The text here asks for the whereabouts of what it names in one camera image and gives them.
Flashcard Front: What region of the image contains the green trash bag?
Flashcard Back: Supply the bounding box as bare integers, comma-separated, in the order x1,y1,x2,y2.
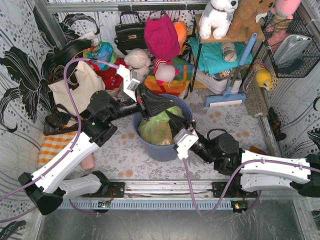
138,111,174,146

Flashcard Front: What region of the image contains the blue trash bin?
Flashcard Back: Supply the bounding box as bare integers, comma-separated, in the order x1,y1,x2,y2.
132,94,193,162

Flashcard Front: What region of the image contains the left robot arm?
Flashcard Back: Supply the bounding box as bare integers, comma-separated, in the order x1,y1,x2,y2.
18,83,175,215

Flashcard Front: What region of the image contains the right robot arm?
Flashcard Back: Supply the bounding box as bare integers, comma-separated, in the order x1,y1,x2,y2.
166,111,320,198

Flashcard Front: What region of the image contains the rainbow striped bag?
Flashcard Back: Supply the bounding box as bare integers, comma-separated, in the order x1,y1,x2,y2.
144,57,194,97

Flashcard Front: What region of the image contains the cream canvas tote bag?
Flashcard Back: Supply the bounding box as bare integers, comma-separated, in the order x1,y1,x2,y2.
49,61,105,116

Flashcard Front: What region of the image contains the dark brown bag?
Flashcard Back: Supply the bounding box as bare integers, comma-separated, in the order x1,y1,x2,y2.
43,103,79,136

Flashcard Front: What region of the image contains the red cloth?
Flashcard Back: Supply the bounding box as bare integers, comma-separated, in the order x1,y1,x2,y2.
94,65,123,90

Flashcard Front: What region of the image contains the cream plush sheep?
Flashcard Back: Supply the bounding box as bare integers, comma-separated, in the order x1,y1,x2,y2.
124,48,151,80

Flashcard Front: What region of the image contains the pink white plush doll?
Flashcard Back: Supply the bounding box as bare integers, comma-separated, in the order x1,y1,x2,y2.
153,58,180,84

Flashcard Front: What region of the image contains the colourful scarf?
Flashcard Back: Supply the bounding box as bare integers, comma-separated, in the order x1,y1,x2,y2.
83,41,117,64

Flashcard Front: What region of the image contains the black leather handbag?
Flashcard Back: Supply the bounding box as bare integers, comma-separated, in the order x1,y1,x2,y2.
114,11,148,56

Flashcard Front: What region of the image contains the magenta hat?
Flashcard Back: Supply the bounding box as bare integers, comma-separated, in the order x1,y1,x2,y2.
144,13,180,61

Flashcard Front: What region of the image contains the teal cloth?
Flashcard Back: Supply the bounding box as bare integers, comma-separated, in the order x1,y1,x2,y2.
197,42,246,75

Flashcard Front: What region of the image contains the red purple sock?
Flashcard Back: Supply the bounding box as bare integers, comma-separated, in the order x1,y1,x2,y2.
249,145,269,156

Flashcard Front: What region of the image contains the wooden broom stick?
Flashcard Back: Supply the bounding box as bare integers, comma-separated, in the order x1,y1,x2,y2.
255,87,276,157

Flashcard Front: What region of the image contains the orange plush toy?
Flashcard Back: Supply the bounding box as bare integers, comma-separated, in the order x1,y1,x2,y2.
173,21,187,52

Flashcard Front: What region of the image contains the black orange toy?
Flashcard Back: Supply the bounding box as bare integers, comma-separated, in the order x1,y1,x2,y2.
267,107,287,142

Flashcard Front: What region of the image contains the yellow plush duck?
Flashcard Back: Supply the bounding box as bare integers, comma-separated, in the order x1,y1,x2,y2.
253,61,272,91

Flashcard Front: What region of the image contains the pink case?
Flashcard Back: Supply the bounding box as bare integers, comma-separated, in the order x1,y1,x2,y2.
80,153,95,171

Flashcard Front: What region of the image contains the black metal shelf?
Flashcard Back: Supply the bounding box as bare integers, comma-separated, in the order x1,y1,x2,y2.
187,13,267,93

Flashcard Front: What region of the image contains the orange checkered cloth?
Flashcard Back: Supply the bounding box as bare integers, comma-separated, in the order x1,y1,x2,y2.
37,130,77,168

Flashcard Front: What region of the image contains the white plush dog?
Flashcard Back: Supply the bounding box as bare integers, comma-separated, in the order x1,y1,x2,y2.
199,0,239,40

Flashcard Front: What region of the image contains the brown teddy bear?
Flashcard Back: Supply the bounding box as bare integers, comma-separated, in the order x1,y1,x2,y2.
227,0,275,39

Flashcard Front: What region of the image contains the silver pouch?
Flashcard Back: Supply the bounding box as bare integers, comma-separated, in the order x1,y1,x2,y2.
273,34,312,65

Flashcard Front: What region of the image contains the pink plush toy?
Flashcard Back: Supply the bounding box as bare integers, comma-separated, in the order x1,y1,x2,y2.
266,0,301,32

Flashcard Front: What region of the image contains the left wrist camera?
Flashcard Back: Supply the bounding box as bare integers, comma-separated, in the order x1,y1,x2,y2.
116,64,142,102

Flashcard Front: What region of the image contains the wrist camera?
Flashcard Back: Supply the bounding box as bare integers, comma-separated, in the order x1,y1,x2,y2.
173,127,199,160
116,64,142,102

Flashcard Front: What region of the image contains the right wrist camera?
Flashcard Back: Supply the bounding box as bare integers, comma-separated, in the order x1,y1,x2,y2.
173,127,199,160

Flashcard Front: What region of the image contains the aluminium rail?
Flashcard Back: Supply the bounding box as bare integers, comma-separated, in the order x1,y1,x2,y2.
37,178,307,200

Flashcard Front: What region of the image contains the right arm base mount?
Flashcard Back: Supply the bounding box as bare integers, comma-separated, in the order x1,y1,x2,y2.
211,181,258,198

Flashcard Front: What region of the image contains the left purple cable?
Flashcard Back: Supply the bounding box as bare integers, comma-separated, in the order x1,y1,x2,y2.
0,57,121,223

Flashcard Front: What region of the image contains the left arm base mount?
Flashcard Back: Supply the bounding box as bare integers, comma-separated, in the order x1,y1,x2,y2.
94,181,125,198

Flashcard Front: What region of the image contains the black wire basket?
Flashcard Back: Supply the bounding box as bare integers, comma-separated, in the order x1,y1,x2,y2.
261,12,320,79

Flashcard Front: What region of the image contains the grey cable duct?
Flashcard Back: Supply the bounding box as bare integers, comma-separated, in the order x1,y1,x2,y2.
59,199,233,211

